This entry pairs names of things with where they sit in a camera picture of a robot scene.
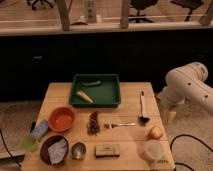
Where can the green plastic cup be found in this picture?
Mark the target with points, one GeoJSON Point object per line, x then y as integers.
{"type": "Point", "coordinates": [29, 143]}

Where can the clear plastic lidded cup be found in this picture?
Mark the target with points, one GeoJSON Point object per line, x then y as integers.
{"type": "Point", "coordinates": [153, 151]}

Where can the silver metal fork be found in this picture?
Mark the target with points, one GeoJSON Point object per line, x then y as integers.
{"type": "Point", "coordinates": [111, 125]}

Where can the green plastic tray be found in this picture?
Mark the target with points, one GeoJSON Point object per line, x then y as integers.
{"type": "Point", "coordinates": [106, 95]}

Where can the green cucumber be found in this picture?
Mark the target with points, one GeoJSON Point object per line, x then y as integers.
{"type": "Point", "coordinates": [91, 84]}

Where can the black office chair middle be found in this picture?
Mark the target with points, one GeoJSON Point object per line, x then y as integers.
{"type": "Point", "coordinates": [141, 5]}

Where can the brown grape bunch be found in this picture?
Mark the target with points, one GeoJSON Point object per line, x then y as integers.
{"type": "Point", "coordinates": [93, 124]}

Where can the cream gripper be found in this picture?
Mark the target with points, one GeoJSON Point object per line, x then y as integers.
{"type": "Point", "coordinates": [168, 114]}

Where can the black office chair right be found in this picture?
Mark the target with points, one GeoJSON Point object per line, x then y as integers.
{"type": "Point", "coordinates": [190, 4]}

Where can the small metal cup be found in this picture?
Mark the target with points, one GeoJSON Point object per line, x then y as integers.
{"type": "Point", "coordinates": [78, 151]}

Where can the yellow apple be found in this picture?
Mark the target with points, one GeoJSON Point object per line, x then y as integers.
{"type": "Point", "coordinates": [155, 133]}

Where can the dark brown bowl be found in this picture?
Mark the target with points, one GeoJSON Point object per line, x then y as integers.
{"type": "Point", "coordinates": [44, 155]}

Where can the black office chair left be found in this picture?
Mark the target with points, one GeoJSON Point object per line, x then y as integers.
{"type": "Point", "coordinates": [43, 3]}

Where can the grey cloth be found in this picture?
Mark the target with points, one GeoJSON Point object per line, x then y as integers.
{"type": "Point", "coordinates": [57, 151]}

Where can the blue sponge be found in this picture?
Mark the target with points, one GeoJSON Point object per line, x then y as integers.
{"type": "Point", "coordinates": [40, 130]}

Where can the black office chair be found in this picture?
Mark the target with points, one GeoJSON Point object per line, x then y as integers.
{"type": "Point", "coordinates": [141, 5]}
{"type": "Point", "coordinates": [190, 4]}
{"type": "Point", "coordinates": [43, 3]}

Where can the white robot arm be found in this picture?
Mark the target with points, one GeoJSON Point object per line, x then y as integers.
{"type": "Point", "coordinates": [185, 83]}

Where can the red bowl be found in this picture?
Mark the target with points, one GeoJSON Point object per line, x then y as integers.
{"type": "Point", "coordinates": [61, 119]}

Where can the black and white brush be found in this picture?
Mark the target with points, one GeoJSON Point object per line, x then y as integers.
{"type": "Point", "coordinates": [143, 118]}

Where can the brown rectangular block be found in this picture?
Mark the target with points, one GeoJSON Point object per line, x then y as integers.
{"type": "Point", "coordinates": [112, 150]}

